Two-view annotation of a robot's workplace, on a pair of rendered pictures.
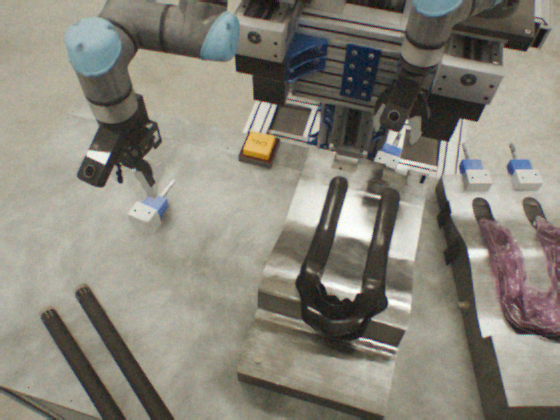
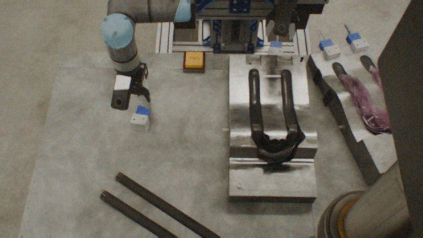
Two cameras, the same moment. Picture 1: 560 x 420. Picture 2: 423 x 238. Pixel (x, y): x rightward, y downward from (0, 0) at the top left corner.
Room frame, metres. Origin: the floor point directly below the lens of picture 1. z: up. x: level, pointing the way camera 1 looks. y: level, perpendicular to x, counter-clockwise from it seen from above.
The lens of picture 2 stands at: (-0.13, 0.22, 2.07)
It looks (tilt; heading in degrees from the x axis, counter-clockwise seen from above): 61 degrees down; 346
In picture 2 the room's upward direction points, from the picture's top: straight up
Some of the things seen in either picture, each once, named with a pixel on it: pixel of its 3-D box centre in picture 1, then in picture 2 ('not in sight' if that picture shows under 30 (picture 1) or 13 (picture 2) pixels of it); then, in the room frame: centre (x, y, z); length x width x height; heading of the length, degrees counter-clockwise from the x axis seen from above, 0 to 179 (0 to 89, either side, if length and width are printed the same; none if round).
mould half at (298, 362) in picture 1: (342, 264); (269, 120); (0.46, -0.12, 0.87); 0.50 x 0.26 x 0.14; 165
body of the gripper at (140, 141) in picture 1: (126, 131); (130, 73); (0.61, 0.28, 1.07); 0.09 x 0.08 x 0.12; 156
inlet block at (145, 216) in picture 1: (157, 202); (143, 110); (0.62, 0.27, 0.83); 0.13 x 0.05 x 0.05; 156
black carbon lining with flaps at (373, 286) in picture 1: (352, 246); (274, 109); (0.47, -0.13, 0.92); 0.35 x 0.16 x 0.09; 165
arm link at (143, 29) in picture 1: (135, 23); (128, 8); (0.70, 0.24, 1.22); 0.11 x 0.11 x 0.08; 79
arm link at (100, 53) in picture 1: (99, 60); (119, 37); (0.60, 0.28, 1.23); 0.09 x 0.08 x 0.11; 169
